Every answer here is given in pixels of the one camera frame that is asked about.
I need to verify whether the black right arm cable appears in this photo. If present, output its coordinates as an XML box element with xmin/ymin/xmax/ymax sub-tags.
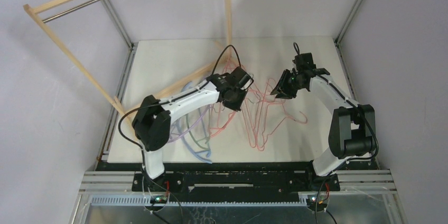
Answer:
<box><xmin>292</xmin><ymin>42</ymin><xmax>380</xmax><ymax>162</ymax></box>

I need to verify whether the purple plastic hanger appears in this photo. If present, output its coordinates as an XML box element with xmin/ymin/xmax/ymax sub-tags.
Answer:
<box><xmin>167</xmin><ymin>105</ymin><xmax>212</xmax><ymax>144</ymax></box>

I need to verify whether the right aluminium frame post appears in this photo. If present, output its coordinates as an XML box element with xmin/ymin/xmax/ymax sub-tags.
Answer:
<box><xmin>334</xmin><ymin>0</ymin><xmax>364</xmax><ymax>47</ymax></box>

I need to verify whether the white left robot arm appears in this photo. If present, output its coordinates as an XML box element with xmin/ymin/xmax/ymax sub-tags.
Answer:
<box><xmin>132</xmin><ymin>67</ymin><xmax>254</xmax><ymax>191</ymax></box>

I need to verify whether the left aluminium frame post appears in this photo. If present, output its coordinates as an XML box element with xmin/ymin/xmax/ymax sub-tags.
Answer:
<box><xmin>83</xmin><ymin>0</ymin><xmax>137</xmax><ymax>52</ymax></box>

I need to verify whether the aluminium frame post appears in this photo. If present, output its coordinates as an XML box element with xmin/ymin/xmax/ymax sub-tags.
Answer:
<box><xmin>83</xmin><ymin>0</ymin><xmax>137</xmax><ymax>52</ymax></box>
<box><xmin>334</xmin><ymin>0</ymin><xmax>364</xmax><ymax>47</ymax></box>

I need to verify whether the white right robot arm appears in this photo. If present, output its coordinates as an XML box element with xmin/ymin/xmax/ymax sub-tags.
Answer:
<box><xmin>271</xmin><ymin>53</ymin><xmax>379</xmax><ymax>190</ymax></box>

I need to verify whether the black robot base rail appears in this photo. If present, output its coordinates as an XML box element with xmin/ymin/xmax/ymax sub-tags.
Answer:
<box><xmin>96</xmin><ymin>161</ymin><xmax>377</xmax><ymax>205</ymax></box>

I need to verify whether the wooden clothes rack frame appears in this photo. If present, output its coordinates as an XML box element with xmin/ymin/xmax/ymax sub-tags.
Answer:
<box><xmin>23</xmin><ymin>0</ymin><xmax>232</xmax><ymax>115</ymax></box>

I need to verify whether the blue plastic hanger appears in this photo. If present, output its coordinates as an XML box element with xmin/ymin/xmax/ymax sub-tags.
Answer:
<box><xmin>176</xmin><ymin>82</ymin><xmax>213</xmax><ymax>165</ymax></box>

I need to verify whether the pink curved plastic hanger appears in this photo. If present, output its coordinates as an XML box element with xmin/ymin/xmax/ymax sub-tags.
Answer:
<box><xmin>208</xmin><ymin>58</ymin><xmax>239</xmax><ymax>138</ymax></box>

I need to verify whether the green plastic hanger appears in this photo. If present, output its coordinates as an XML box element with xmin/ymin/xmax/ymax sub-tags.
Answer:
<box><xmin>185</xmin><ymin>107</ymin><xmax>212</xmax><ymax>163</ymax></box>

